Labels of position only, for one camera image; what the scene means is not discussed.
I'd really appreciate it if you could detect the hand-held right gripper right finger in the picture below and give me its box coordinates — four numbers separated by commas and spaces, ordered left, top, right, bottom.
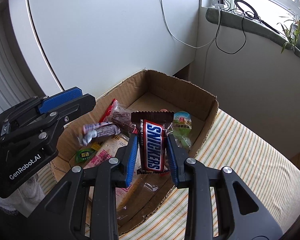
166, 134, 283, 240

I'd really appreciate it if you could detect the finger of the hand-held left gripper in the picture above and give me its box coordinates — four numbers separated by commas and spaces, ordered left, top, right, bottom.
0, 87, 83, 130
0, 94, 97, 155

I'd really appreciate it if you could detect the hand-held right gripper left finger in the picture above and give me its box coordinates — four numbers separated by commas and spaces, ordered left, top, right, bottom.
27, 134, 139, 240

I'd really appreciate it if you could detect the brown chocolate bar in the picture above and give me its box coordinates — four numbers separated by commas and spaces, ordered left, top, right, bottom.
131, 111, 175, 175

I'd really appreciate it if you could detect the sliced bread bag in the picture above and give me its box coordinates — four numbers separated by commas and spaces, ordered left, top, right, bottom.
84, 134, 163, 222

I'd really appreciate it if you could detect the purple white snack packet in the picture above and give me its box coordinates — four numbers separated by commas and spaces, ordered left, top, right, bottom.
79, 122, 120, 147

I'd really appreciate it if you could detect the green jelly cup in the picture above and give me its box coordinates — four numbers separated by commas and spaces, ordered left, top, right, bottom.
169, 110, 193, 150

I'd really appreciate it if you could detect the red-edged clear cake packet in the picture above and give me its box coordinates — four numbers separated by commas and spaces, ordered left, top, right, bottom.
101, 99, 137, 133

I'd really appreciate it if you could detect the green candy packet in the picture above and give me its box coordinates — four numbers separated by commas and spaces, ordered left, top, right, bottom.
75, 150, 94, 164

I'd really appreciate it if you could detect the brown cardboard box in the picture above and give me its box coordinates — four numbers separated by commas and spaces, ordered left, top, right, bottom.
50, 69, 219, 235

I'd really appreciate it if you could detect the person's left forearm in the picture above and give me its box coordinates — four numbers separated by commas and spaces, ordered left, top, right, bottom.
0, 174, 47, 217

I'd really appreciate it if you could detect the striped table cloth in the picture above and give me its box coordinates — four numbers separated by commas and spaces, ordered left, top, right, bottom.
36, 109, 300, 240

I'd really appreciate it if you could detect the white cabinet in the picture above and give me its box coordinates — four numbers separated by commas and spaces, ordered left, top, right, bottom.
7, 0, 202, 98

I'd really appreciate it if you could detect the grey window sill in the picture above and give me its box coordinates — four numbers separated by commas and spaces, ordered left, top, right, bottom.
205, 6, 300, 67

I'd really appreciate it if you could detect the white cable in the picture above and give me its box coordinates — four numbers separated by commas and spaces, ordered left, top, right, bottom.
157, 0, 219, 49

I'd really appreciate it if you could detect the black cable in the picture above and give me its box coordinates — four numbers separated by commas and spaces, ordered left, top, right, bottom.
215, 5, 247, 54

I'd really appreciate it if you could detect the black ring light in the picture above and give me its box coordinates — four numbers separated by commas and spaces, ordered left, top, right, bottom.
234, 0, 282, 34

